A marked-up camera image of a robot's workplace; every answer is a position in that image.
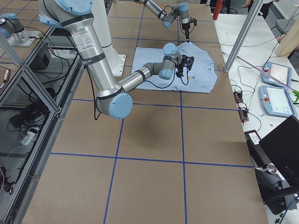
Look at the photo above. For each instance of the orange relay board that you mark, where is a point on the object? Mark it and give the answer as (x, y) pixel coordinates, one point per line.
(238, 97)

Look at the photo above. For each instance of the aluminium frame post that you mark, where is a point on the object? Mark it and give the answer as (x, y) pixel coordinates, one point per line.
(255, 9)

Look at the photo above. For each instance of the aluminium frame rack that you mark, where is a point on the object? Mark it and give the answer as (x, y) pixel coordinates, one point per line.
(34, 97)

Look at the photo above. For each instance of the grabber reach stick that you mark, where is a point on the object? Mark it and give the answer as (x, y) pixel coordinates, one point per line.
(295, 92)

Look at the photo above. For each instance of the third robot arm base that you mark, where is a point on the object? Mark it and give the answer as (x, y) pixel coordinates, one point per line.
(12, 29)

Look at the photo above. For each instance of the black box with label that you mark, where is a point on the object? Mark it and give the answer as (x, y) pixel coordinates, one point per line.
(257, 153)

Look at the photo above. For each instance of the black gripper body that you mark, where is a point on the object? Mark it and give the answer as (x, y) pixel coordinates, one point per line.
(181, 66)
(185, 27)

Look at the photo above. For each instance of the black monitor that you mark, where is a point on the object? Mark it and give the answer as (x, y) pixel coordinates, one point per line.
(281, 146)

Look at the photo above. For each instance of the far teach pendant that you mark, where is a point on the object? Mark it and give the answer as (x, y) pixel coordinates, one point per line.
(280, 72)

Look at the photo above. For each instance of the near teach pendant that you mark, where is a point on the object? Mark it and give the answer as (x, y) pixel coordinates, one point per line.
(276, 101)

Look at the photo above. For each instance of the red fire extinguisher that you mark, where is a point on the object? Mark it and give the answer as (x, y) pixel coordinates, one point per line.
(217, 9)

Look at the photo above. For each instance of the teach pendant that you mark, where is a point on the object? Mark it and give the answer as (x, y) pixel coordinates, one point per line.
(280, 72)
(276, 101)

